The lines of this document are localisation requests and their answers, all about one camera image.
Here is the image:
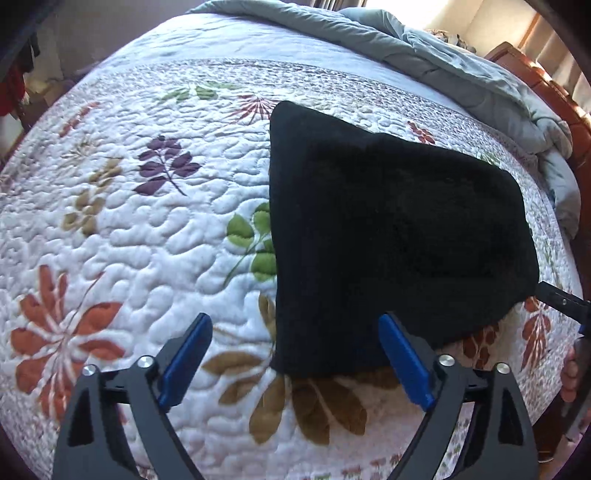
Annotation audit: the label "wooden headboard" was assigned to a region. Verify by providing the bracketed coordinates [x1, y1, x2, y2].
[485, 41, 591, 259]

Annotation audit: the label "grey blue comforter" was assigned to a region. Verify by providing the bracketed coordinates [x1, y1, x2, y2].
[195, 1, 582, 237]

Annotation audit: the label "black pants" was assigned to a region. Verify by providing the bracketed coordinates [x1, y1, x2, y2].
[270, 101, 539, 379]

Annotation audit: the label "grey curtain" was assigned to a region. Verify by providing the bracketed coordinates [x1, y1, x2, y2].
[312, 0, 367, 11]

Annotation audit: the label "cardboard box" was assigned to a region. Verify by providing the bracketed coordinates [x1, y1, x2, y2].
[25, 79, 75, 107]

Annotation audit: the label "dark hanging garment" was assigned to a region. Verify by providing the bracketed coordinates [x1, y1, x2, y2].
[16, 33, 40, 74]

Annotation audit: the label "person's right hand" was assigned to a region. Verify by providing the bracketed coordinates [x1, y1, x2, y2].
[560, 347, 579, 403]

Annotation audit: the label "floral quilted bedspread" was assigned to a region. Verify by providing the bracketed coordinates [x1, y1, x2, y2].
[1, 13, 582, 479]

